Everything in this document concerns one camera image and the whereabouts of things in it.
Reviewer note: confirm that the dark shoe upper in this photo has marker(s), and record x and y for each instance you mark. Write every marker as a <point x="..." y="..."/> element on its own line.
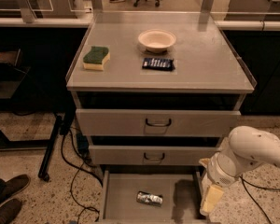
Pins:
<point x="13" y="186"/>

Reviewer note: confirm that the dark shoe lower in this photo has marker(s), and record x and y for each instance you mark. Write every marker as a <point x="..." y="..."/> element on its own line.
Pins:
<point x="9" y="211"/>

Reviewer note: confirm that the bottom grey drawer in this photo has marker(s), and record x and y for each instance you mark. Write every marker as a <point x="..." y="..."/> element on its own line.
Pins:
<point x="180" y="199"/>

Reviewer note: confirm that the grey drawer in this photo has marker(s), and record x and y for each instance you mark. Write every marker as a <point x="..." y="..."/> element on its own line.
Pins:
<point x="180" y="199"/>
<point x="139" y="122"/>
<point x="133" y="155"/>

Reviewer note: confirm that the black table frame leg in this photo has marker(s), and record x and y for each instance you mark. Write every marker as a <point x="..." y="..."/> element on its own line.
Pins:
<point x="47" y="144"/>

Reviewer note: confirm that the cream paper bowl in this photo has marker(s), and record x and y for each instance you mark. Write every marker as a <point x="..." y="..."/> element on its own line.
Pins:
<point x="157" y="40"/>

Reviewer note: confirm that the green yellow sponge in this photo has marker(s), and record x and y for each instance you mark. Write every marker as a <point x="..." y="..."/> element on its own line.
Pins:
<point x="96" y="58"/>

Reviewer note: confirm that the grey metal drawer cabinet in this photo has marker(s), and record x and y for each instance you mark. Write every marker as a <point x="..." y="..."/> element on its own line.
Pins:
<point x="207" y="77"/>

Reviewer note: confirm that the silver blue redbull can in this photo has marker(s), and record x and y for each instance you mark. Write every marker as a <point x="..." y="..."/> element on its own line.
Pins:
<point x="149" y="198"/>

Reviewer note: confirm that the dark shoe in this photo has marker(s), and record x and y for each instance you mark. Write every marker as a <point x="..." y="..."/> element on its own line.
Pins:
<point x="9" y="211"/>
<point x="13" y="186"/>

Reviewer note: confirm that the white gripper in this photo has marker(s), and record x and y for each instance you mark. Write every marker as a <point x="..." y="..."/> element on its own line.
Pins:
<point x="218" y="173"/>

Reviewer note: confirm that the middle grey drawer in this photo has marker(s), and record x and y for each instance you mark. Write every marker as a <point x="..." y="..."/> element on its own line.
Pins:
<point x="133" y="155"/>

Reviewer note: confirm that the top grey drawer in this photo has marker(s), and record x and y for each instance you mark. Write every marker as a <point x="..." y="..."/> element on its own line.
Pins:
<point x="139" y="122"/>

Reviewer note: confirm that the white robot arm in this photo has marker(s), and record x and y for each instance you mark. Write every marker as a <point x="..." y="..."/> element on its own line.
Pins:
<point x="247" y="149"/>

